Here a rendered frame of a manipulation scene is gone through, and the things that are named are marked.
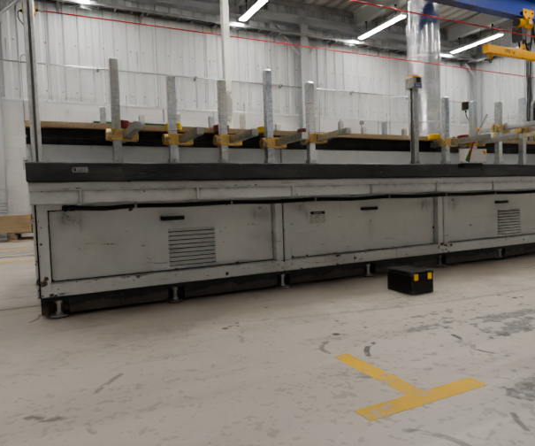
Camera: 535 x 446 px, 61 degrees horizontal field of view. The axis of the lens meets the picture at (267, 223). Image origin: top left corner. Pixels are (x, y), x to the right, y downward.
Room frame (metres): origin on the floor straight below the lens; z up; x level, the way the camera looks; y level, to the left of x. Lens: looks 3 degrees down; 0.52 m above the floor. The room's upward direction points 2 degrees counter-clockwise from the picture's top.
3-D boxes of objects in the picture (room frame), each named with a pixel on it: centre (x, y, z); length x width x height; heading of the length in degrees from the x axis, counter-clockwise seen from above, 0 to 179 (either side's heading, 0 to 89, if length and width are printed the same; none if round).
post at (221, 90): (2.24, 0.20, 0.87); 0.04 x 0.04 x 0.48; 26
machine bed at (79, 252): (3.48, -1.08, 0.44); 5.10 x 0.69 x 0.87; 116
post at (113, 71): (2.02, 0.65, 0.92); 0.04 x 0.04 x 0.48; 26
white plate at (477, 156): (2.98, -1.36, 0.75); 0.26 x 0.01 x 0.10; 116
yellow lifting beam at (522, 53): (7.28, -4.11, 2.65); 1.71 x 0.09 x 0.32; 116
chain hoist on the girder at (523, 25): (7.28, -4.11, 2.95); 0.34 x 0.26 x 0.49; 116
